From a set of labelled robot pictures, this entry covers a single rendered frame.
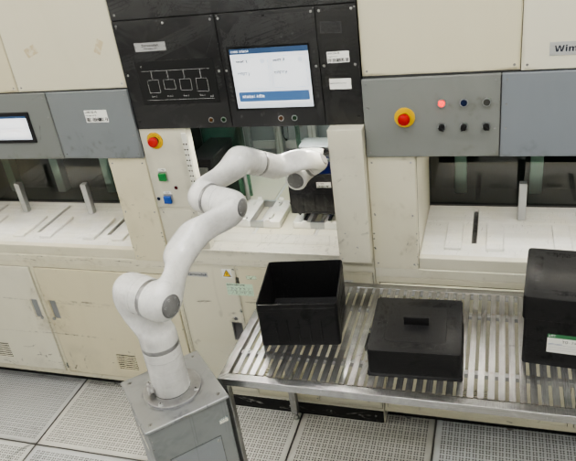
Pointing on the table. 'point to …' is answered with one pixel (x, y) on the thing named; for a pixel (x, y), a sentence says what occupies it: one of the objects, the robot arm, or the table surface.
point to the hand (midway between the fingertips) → (315, 146)
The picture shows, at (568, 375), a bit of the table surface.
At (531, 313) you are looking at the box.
